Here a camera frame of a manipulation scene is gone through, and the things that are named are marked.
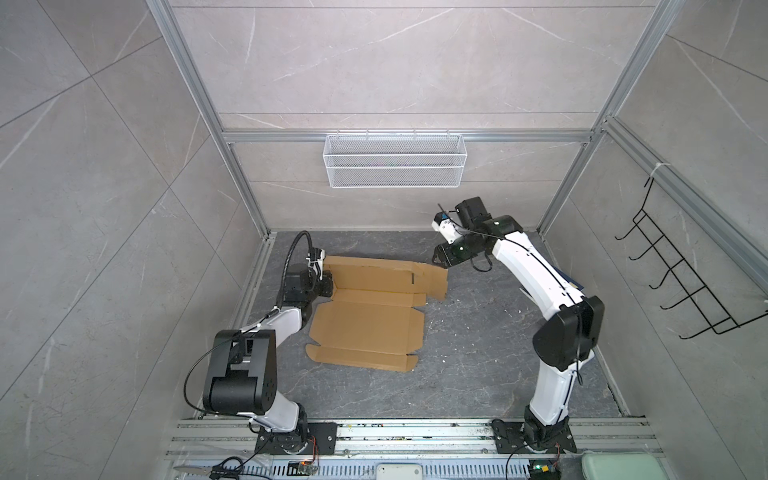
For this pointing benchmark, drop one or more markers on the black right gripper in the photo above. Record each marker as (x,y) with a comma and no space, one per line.
(445,256)

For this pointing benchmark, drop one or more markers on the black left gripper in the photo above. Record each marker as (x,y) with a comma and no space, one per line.
(326,291)

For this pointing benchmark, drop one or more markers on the brown cardboard box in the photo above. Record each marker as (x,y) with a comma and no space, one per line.
(372,319)

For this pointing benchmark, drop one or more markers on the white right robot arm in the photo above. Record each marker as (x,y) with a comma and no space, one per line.
(572,321)

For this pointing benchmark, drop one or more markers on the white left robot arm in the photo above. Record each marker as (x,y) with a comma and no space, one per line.
(242,378)

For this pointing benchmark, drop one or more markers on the green box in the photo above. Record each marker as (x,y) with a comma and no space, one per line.
(622,466)

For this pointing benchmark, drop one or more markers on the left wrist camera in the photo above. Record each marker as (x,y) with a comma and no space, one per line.
(315,259)

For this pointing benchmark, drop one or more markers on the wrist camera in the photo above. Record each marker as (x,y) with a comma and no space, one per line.
(446,227)
(315,259)

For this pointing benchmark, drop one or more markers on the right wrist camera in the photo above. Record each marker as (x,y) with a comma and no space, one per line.
(446,227)

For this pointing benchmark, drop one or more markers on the white wire mesh basket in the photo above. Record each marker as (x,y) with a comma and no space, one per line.
(358,161)

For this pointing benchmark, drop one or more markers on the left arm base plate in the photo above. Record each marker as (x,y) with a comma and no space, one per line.
(313,438)

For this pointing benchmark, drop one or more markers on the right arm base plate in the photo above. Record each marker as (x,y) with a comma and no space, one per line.
(530,434)

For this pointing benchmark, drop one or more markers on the black wire hook rack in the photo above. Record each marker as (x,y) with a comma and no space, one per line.
(695,291)

